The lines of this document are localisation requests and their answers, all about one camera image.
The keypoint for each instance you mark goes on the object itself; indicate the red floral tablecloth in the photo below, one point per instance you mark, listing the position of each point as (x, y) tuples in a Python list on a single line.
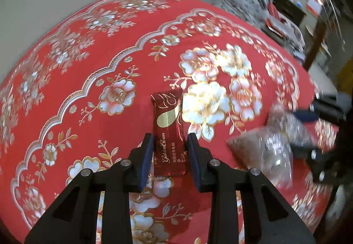
[(147, 121)]

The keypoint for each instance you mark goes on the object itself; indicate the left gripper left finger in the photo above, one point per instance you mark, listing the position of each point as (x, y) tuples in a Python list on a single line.
[(73, 216)]

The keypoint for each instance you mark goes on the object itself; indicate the floral cushion pile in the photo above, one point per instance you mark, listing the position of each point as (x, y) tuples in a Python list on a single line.
[(263, 15)]

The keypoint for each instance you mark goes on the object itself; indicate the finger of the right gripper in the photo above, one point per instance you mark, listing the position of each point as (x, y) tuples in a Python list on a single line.
[(306, 116)]

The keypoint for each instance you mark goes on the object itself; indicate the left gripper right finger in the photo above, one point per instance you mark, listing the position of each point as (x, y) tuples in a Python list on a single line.
[(267, 216)]

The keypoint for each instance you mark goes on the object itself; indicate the small Golden Crown chocolate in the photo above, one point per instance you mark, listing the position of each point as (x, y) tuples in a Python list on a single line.
[(170, 153)]

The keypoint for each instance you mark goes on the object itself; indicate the clear bag of nuts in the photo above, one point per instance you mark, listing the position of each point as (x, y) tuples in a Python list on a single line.
[(268, 148)]

